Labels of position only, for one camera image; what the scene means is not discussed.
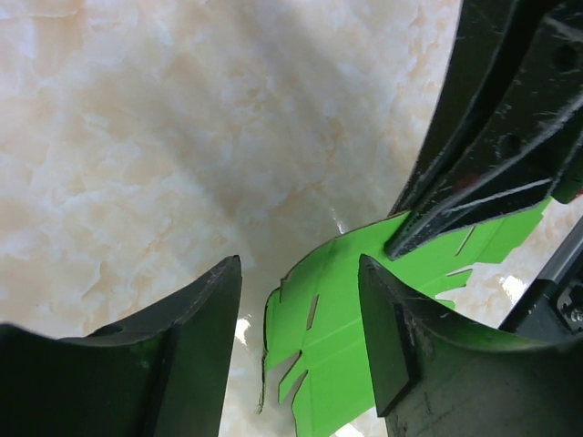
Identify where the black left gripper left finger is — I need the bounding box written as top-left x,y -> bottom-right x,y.
1,256 -> 241,436

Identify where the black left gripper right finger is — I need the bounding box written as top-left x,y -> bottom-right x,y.
358,255 -> 582,436

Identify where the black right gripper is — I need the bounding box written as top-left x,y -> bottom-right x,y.
385,1 -> 582,259

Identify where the green paper box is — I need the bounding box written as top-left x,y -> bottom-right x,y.
263,204 -> 546,436

